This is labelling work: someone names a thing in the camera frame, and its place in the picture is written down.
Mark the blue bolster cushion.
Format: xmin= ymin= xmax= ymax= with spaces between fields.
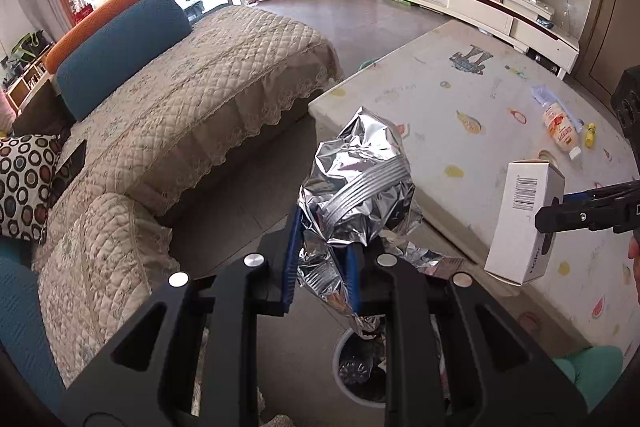
xmin=55 ymin=0 xmax=194 ymax=122

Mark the fruit-print table cover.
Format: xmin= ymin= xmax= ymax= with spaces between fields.
xmin=308 ymin=19 xmax=640 ymax=358

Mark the white TV stand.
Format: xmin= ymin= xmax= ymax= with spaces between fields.
xmin=372 ymin=0 xmax=581 ymax=80

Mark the beige door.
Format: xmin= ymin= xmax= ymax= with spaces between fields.
xmin=574 ymin=0 xmax=640 ymax=100

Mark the beige quilted sofa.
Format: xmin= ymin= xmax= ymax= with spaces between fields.
xmin=10 ymin=4 xmax=346 ymax=408

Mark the silver foil bag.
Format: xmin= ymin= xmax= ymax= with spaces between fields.
xmin=296 ymin=106 xmax=466 ymax=340

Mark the white carton box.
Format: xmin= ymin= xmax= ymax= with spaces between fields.
xmin=484 ymin=159 xmax=566 ymax=285

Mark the black tablet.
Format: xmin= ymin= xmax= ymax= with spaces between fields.
xmin=49 ymin=139 xmax=89 ymax=208

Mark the orange bolster cushion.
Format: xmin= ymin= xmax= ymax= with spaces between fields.
xmin=44 ymin=0 xmax=166 ymax=76

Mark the person's right hand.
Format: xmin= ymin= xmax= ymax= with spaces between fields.
xmin=627 ymin=234 xmax=640 ymax=304

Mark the circle-pattern cushion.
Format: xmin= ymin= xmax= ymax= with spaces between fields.
xmin=0 ymin=134 xmax=64 ymax=243

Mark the white trash can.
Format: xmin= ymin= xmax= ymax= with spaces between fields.
xmin=332 ymin=327 xmax=401 ymax=409

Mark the teal cushion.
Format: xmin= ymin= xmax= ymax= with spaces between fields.
xmin=0 ymin=237 xmax=67 ymax=404

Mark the teal cloth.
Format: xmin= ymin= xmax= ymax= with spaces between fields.
xmin=552 ymin=345 xmax=626 ymax=409

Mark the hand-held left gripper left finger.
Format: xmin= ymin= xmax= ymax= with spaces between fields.
xmin=60 ymin=207 xmax=304 ymax=427

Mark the clear glass vase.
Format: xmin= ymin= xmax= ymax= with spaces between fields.
xmin=560 ymin=0 xmax=577 ymax=34

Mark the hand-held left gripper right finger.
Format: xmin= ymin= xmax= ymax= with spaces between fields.
xmin=345 ymin=239 xmax=589 ymax=427

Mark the plastic bottle orange label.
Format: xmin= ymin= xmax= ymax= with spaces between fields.
xmin=542 ymin=102 xmax=584 ymax=159

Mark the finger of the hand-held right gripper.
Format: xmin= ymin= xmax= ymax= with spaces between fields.
xmin=534 ymin=196 xmax=621 ymax=236
xmin=564 ymin=181 xmax=621 ymax=204

